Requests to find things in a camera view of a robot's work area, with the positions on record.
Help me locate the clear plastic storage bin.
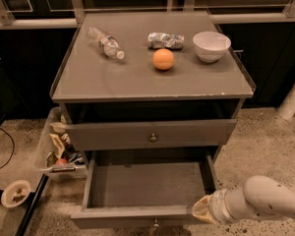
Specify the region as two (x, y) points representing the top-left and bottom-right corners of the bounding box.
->
(34, 107), (88, 181)

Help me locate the grey drawer cabinet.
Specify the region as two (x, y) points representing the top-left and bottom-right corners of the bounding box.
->
(49, 10), (257, 155)

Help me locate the clear plastic water bottle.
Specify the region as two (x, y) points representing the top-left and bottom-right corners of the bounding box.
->
(87, 27), (125, 60)

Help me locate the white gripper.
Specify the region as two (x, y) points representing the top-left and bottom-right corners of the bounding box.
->
(192, 190), (229, 224)

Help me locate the grey top drawer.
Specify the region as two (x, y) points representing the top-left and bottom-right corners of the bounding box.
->
(66, 119), (236, 150)

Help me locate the grey drawer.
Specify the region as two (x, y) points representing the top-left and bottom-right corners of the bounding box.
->
(72, 147), (219, 229)
(66, 119), (236, 150)

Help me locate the white plate with scraps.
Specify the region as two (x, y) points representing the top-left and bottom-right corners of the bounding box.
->
(1, 180), (30, 208)

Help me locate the orange fruit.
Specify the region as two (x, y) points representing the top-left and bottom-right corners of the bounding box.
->
(152, 49), (174, 71)

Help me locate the crushed silver can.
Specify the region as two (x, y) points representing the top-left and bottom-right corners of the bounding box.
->
(147, 32), (184, 50)

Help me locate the white bowl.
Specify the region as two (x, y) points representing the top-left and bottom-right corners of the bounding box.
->
(193, 31), (231, 63)

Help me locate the black cable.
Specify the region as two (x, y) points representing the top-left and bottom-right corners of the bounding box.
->
(0, 123), (17, 175)

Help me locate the white pole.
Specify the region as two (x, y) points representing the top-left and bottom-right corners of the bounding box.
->
(277, 84), (295, 120)

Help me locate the white metal railing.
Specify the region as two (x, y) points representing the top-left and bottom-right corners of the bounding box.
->
(0, 0), (295, 29)

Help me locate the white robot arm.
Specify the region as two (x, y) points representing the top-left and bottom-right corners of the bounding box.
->
(192, 175), (295, 224)

